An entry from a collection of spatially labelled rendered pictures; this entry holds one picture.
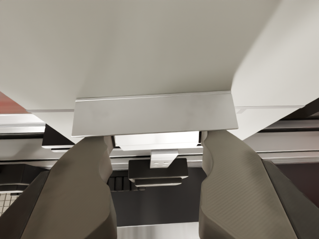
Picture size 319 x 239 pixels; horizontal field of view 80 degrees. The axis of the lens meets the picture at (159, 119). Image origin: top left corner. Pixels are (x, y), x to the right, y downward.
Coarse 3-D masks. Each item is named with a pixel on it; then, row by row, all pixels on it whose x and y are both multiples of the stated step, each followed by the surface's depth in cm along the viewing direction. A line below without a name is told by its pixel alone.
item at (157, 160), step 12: (156, 156) 26; (168, 156) 26; (132, 168) 38; (144, 168) 38; (156, 168) 38; (168, 168) 38; (180, 168) 39; (132, 180) 41; (144, 180) 38; (156, 180) 38; (168, 180) 39; (180, 180) 39
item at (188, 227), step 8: (160, 224) 19; (168, 224) 19; (176, 224) 19; (184, 224) 19; (192, 224) 19; (120, 232) 19; (128, 232) 19; (136, 232) 19; (144, 232) 19; (152, 232) 19; (160, 232) 19; (168, 232) 19; (176, 232) 19; (184, 232) 19; (192, 232) 19
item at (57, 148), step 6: (48, 126) 21; (48, 132) 20; (54, 132) 21; (48, 138) 20; (54, 138) 20; (60, 138) 20; (66, 138) 20; (42, 144) 20; (48, 144) 20; (54, 144) 20; (60, 144) 20; (66, 144) 20; (72, 144) 20; (198, 144) 23; (54, 150) 22; (60, 150) 22; (66, 150) 22
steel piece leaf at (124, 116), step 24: (120, 96) 10; (144, 96) 10; (168, 96) 10; (192, 96) 10; (216, 96) 10; (96, 120) 10; (120, 120) 10; (144, 120) 10; (168, 120) 10; (192, 120) 10; (216, 120) 10; (120, 144) 20; (144, 144) 20
